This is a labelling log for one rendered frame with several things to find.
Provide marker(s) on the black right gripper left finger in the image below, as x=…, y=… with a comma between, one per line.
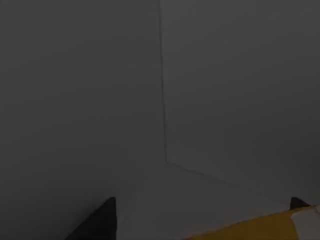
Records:
x=102, y=222

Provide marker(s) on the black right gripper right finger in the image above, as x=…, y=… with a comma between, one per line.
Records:
x=297, y=203

